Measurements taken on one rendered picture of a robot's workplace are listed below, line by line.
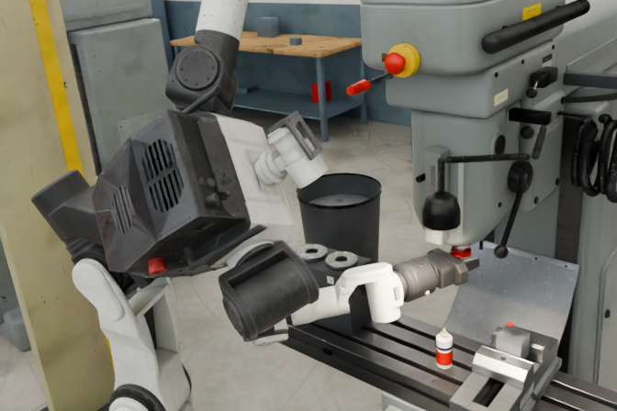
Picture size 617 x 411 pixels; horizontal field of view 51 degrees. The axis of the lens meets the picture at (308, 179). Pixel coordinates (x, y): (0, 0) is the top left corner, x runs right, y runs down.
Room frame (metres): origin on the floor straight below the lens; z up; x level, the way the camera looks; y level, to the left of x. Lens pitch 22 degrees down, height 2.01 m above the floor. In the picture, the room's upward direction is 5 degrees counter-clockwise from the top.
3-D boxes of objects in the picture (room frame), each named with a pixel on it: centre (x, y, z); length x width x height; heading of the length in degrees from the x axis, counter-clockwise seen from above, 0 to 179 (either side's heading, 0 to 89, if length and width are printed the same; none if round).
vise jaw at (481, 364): (1.22, -0.41, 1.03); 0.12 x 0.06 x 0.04; 50
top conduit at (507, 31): (1.28, -0.48, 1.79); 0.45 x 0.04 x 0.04; 138
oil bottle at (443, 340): (1.36, -0.30, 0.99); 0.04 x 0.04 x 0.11
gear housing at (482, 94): (1.39, -0.37, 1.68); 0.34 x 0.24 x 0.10; 138
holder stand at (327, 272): (1.62, -0.03, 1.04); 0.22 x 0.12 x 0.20; 53
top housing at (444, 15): (1.37, -0.35, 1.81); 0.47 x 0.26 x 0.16; 138
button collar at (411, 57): (1.18, -0.19, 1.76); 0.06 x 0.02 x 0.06; 48
